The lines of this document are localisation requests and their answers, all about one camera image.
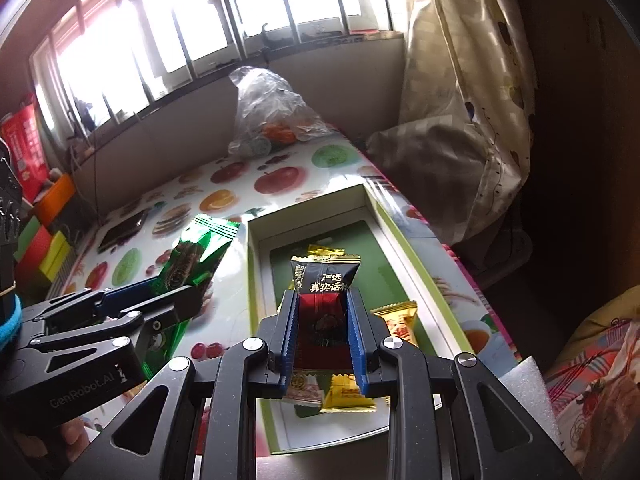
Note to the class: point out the gold snack packet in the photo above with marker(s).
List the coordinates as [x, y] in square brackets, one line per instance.
[325, 250]

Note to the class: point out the yellow-green box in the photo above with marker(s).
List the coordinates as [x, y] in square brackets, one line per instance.
[54, 257]

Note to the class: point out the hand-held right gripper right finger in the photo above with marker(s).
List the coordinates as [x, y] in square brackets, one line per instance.
[356, 340]

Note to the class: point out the floral blanket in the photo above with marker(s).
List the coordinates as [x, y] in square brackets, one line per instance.
[600, 410]

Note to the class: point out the cream patterned curtain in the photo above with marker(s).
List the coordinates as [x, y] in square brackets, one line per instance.
[450, 85]

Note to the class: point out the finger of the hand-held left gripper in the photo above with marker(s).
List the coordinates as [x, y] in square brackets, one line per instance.
[175, 305]
[130, 294]

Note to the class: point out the white foam sheet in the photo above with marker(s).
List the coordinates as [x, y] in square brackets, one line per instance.
[525, 385]

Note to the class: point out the black and red snack packet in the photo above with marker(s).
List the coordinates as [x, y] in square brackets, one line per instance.
[322, 320]

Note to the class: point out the window with metal bars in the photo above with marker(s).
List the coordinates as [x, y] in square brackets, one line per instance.
[165, 35]

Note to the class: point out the yellow cushion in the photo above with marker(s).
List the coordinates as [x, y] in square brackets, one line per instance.
[615, 317]

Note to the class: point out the green snack packet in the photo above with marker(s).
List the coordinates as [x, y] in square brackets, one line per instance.
[200, 255]

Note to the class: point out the red printed poster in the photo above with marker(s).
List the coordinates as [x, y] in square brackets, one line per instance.
[25, 150]

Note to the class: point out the green cardboard box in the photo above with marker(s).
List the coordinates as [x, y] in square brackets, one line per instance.
[387, 260]

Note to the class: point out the pink and white snack packet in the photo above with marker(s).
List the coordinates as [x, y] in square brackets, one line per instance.
[302, 390]

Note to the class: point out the black phone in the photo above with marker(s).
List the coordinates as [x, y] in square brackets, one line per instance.
[122, 232]

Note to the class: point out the fruit print tablecloth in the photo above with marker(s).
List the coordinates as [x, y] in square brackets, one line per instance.
[280, 180]

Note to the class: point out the dark wooden cabinet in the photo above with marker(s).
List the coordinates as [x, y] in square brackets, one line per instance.
[590, 135]

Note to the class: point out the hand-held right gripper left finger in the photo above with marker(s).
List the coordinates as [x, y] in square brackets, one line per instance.
[289, 340]

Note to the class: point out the person's left hand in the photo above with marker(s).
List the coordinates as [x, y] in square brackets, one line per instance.
[80, 435]

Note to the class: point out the orange box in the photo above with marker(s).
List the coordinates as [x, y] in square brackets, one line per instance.
[55, 200]

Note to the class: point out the green and red box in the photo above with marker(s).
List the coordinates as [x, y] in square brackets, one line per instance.
[32, 237]

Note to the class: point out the clear plastic bag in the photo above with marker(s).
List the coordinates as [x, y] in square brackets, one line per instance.
[270, 105]

